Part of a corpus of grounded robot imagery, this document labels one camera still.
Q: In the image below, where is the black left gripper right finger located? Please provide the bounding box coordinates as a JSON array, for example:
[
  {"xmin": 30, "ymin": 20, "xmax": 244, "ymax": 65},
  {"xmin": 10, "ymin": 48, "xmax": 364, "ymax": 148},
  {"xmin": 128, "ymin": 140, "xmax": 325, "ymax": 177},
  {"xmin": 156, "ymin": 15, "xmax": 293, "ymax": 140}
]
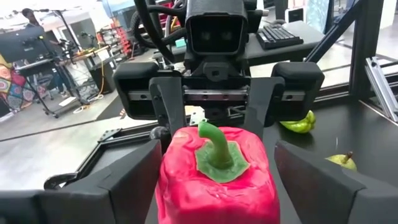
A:
[{"xmin": 274, "ymin": 140, "xmax": 366, "ymax": 224}]

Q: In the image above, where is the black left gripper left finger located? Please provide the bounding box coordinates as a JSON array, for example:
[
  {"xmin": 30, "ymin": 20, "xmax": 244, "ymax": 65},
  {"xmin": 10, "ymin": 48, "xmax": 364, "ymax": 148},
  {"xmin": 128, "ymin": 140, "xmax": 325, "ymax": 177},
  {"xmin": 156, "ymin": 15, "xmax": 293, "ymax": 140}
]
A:
[{"xmin": 40, "ymin": 139, "xmax": 162, "ymax": 224}]

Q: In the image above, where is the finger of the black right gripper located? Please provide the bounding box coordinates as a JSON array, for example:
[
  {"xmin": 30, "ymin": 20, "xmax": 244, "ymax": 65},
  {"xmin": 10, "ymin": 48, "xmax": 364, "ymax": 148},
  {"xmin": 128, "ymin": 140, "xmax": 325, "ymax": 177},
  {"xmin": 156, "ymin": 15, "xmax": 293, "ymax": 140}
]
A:
[
  {"xmin": 149, "ymin": 76, "xmax": 187, "ymax": 138},
  {"xmin": 244, "ymin": 76, "xmax": 285, "ymax": 139}
]

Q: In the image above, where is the green pear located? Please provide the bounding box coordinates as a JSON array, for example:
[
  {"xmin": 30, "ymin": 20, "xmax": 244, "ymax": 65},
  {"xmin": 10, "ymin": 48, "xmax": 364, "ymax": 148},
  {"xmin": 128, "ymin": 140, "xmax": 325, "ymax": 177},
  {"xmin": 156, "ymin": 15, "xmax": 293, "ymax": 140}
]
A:
[{"xmin": 325, "ymin": 151, "xmax": 358, "ymax": 172}]

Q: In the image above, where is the red bell pepper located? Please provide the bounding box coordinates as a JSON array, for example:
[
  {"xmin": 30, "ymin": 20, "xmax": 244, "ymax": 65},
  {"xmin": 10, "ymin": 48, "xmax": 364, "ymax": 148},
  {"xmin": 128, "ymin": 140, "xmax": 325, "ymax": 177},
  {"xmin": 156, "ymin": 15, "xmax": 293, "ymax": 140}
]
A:
[{"xmin": 154, "ymin": 120, "xmax": 281, "ymax": 224}]

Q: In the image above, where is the black desk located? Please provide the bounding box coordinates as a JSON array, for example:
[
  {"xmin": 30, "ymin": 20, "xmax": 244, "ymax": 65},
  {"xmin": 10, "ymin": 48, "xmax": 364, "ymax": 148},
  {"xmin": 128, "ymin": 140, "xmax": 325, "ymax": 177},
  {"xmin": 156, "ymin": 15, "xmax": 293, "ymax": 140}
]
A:
[{"xmin": 242, "ymin": 19, "xmax": 326, "ymax": 63}]

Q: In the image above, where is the black computer keyboard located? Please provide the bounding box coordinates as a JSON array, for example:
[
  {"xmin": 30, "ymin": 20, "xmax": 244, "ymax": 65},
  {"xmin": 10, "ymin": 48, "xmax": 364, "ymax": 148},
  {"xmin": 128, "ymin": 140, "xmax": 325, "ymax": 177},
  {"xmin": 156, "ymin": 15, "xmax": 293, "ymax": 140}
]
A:
[{"xmin": 255, "ymin": 24, "xmax": 305, "ymax": 51}]

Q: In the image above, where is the green chili pepper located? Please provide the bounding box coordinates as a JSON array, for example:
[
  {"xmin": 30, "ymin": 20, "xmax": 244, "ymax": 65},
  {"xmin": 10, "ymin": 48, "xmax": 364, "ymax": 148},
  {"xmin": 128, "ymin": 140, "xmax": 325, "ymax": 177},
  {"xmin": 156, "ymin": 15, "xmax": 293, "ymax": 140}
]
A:
[{"xmin": 279, "ymin": 110, "xmax": 317, "ymax": 134}]

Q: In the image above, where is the black table clamp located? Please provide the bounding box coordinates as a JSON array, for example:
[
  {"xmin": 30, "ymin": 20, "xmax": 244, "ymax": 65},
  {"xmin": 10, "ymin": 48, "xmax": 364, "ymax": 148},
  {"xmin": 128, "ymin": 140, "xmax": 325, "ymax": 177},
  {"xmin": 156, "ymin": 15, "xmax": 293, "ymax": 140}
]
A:
[{"xmin": 43, "ymin": 172, "xmax": 79, "ymax": 191}]

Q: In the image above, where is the silver aluminium extrusion bar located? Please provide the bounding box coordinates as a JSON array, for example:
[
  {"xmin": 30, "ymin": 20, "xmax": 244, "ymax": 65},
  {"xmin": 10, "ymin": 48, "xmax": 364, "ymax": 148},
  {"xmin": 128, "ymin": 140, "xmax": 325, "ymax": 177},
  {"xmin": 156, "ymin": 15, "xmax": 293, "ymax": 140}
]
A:
[{"xmin": 364, "ymin": 56, "xmax": 398, "ymax": 123}]

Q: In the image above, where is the red parts rack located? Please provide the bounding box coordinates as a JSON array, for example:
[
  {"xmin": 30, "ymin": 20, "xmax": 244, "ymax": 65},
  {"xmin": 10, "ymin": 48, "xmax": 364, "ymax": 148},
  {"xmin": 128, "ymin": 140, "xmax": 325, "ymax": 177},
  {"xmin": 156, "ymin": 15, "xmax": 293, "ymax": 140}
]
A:
[{"xmin": 95, "ymin": 17, "xmax": 132, "ymax": 60}]

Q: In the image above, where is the cluttered workbench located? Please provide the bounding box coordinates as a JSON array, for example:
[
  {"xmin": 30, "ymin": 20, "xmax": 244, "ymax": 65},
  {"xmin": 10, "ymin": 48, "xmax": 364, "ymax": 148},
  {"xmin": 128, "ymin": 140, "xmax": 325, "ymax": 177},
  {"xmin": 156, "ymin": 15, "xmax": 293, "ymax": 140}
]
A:
[{"xmin": 58, "ymin": 42, "xmax": 118, "ymax": 104}]

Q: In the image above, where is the colourful patchwork quilt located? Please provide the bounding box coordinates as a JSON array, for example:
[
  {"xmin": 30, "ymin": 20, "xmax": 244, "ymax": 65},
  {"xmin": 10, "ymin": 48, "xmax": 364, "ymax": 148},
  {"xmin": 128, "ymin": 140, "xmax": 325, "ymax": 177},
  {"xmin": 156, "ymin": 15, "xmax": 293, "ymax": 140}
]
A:
[{"xmin": 0, "ymin": 54, "xmax": 43, "ymax": 114}]

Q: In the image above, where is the black cart with screen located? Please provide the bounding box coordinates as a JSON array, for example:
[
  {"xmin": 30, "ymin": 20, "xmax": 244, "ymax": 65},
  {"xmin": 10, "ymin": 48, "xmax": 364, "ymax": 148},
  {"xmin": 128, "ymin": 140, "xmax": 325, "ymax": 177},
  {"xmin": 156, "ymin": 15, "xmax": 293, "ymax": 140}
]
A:
[{"xmin": 0, "ymin": 26, "xmax": 60, "ymax": 119}]

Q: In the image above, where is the person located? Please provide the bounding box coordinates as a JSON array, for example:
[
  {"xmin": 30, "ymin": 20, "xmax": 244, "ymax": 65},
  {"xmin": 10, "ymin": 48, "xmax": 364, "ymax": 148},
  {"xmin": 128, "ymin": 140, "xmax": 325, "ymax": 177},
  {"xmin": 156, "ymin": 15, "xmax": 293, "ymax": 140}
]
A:
[{"xmin": 21, "ymin": 7, "xmax": 43, "ymax": 35}]

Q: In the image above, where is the silver metal bracket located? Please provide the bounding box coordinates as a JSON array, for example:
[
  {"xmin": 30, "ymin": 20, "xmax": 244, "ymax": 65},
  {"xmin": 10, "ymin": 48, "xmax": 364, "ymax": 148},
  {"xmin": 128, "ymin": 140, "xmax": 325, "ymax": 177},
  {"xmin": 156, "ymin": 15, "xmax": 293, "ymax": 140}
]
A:
[{"xmin": 189, "ymin": 107, "xmax": 207, "ymax": 126}]

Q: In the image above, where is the yellow floor cable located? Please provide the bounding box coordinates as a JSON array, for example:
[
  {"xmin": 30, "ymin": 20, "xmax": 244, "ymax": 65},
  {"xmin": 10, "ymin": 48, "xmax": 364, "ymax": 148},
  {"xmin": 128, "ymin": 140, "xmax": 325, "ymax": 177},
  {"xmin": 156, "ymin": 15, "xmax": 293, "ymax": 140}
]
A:
[{"xmin": 72, "ymin": 58, "xmax": 106, "ymax": 114}]

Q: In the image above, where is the black aluminium table frame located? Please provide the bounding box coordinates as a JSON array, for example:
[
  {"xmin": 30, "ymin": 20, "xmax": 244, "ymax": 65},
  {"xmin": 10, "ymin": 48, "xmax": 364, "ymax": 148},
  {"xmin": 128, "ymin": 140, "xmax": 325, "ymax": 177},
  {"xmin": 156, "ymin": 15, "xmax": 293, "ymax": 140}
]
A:
[{"xmin": 43, "ymin": 0, "xmax": 398, "ymax": 191}]

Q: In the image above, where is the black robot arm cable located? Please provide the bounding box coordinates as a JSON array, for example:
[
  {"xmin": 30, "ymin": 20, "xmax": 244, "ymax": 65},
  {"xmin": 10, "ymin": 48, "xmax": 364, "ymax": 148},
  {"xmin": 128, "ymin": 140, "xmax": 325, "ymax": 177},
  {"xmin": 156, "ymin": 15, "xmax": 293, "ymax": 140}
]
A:
[{"xmin": 133, "ymin": 0, "xmax": 188, "ymax": 63}]

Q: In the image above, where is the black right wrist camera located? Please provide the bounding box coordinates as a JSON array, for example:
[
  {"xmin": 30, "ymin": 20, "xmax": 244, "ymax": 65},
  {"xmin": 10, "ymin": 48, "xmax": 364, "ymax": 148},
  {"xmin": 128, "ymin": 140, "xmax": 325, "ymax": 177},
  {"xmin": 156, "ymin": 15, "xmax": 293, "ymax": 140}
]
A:
[{"xmin": 185, "ymin": 0, "xmax": 250, "ymax": 57}]

